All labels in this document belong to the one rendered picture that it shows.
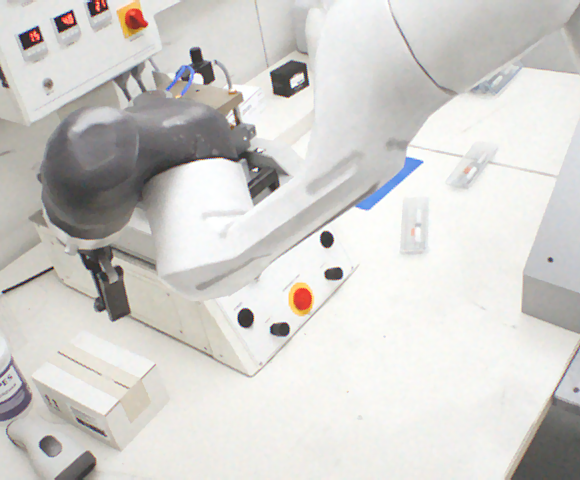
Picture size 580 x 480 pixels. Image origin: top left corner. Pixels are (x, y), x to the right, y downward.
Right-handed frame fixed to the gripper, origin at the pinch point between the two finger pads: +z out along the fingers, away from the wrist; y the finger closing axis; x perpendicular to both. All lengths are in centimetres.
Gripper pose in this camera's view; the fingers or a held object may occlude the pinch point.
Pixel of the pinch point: (81, 257)
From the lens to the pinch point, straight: 95.5
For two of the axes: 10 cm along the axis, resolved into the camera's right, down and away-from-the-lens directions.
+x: 8.3, -4.1, 3.8
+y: 4.8, 8.7, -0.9
